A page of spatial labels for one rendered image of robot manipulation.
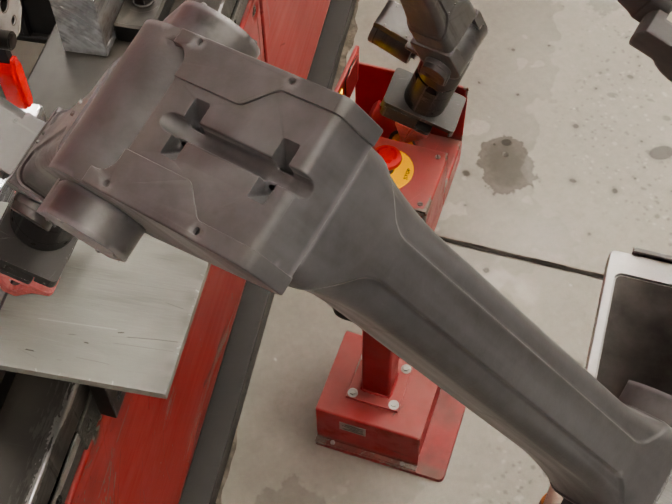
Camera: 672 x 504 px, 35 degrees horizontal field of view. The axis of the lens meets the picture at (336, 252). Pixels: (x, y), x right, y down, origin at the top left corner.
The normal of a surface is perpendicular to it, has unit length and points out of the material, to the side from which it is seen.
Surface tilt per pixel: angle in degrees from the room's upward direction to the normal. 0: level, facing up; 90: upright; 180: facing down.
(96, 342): 0
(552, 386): 61
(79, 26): 90
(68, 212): 21
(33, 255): 28
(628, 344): 0
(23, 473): 0
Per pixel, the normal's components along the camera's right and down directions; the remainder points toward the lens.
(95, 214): 0.16, -0.08
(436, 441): -0.01, -0.58
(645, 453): 0.61, 0.23
